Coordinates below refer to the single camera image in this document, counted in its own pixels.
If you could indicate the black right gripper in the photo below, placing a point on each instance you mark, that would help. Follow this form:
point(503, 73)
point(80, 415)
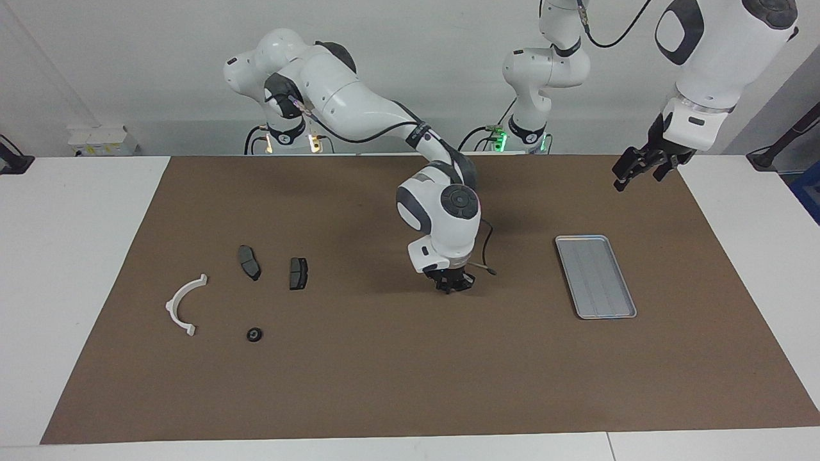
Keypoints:
point(448, 273)

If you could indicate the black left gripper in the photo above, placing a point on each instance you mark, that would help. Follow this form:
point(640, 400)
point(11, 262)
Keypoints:
point(666, 150)

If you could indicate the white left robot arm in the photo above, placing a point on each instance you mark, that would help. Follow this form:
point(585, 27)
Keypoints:
point(717, 57)

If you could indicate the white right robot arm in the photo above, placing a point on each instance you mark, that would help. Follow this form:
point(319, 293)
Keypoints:
point(346, 89)

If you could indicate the silver metal tray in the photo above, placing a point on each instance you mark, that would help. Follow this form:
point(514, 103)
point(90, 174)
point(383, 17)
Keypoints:
point(596, 275)

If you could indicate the brown table mat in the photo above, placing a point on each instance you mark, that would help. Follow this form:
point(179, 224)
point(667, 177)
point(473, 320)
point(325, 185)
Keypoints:
point(410, 371)

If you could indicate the black angled stand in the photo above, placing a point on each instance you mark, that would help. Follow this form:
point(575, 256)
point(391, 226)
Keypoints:
point(765, 157)

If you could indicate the short dark brake pad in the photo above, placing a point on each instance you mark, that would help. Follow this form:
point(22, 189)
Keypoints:
point(298, 273)

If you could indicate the blue crate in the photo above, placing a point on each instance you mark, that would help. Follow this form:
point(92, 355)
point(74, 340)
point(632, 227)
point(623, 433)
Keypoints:
point(808, 192)

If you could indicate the long dark brake pad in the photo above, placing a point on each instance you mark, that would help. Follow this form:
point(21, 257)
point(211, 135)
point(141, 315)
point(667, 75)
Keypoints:
point(250, 262)

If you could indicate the white power strip box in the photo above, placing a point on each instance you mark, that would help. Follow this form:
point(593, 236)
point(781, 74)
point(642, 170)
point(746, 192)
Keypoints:
point(102, 137)

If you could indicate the white semicircular bracket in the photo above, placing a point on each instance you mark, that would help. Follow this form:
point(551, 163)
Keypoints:
point(172, 307)

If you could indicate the black clamp mount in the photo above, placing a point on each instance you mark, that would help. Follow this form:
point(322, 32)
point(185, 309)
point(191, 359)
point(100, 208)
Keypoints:
point(16, 163)

